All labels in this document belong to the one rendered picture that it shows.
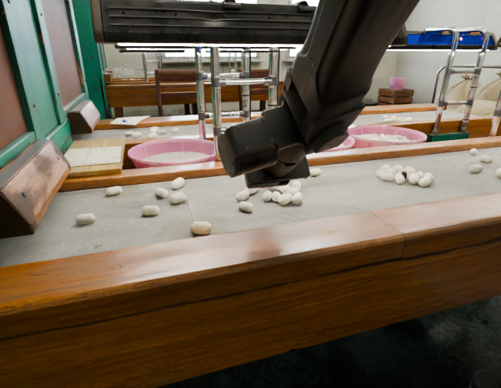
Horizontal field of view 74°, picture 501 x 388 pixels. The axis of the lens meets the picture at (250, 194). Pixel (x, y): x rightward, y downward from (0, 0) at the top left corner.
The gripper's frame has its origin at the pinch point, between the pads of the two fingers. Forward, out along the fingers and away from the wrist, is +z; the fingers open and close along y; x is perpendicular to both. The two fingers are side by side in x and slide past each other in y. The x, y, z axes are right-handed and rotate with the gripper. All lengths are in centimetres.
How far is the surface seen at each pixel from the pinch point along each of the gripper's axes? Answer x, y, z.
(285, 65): -335, -220, 406
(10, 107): -22.1, 42.6, 8.9
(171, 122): -54, 9, 75
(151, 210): 0.9, 19.5, 8.9
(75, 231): 3.2, 32.3, 8.1
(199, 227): 6.9, 11.9, 1.1
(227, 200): -0.2, 4.2, 12.2
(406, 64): -326, -462, 395
